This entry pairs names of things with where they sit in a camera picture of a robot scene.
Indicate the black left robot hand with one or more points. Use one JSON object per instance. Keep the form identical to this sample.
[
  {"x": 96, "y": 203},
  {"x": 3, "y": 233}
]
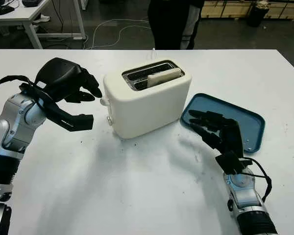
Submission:
[{"x": 61, "y": 73}]

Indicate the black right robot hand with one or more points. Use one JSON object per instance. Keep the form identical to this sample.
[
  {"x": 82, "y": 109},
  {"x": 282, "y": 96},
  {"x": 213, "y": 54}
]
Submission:
[{"x": 225, "y": 132}]

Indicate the white two-slot toaster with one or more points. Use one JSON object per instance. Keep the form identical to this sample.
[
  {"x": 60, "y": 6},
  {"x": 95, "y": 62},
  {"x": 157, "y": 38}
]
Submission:
[{"x": 147, "y": 110}]

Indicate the white bread slice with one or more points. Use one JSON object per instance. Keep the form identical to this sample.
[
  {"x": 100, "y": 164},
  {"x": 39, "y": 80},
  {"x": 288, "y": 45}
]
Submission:
[{"x": 163, "y": 76}]

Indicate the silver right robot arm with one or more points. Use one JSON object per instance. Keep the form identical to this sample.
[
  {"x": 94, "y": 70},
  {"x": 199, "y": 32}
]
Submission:
[{"x": 250, "y": 200}]

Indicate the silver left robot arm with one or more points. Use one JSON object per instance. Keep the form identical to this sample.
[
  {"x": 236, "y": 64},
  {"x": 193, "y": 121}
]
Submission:
[{"x": 12, "y": 127}]

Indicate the blue rectangular tray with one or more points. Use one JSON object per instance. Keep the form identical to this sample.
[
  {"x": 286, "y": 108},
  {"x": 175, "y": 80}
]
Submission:
[{"x": 250, "y": 122}]

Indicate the white shoe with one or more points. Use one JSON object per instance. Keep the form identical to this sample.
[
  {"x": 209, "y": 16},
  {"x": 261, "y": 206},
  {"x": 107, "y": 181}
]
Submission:
[{"x": 42, "y": 18}]

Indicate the white office desk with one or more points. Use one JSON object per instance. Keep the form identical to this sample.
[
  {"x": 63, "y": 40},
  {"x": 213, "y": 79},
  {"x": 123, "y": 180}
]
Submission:
[{"x": 19, "y": 17}]

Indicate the black desktop device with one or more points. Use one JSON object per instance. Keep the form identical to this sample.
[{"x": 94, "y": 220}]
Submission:
[{"x": 31, "y": 3}]

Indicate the black computer mouse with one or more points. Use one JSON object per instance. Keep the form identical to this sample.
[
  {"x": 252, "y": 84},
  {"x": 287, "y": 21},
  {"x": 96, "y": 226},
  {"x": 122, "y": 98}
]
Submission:
[{"x": 5, "y": 9}]

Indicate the standing person in black clothes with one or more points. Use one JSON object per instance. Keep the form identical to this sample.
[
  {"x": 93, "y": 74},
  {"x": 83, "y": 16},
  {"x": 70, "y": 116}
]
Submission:
[{"x": 171, "y": 27}]

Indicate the light wooden crates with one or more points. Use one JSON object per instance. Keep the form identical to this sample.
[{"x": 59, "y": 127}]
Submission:
[{"x": 225, "y": 9}]

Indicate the black waste bin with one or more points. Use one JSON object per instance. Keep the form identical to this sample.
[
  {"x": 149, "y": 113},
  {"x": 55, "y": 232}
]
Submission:
[{"x": 257, "y": 13}]

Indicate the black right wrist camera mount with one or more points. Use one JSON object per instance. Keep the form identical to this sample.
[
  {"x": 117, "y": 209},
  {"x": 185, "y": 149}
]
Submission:
[{"x": 231, "y": 162}]

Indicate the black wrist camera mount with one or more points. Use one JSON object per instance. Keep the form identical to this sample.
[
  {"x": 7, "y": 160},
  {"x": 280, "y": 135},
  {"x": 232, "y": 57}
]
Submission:
[
  {"x": 73, "y": 121},
  {"x": 231, "y": 162}
]

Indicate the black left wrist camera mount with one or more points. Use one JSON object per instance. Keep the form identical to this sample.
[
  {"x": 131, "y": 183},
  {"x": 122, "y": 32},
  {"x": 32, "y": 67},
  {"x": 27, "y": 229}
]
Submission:
[{"x": 73, "y": 121}]

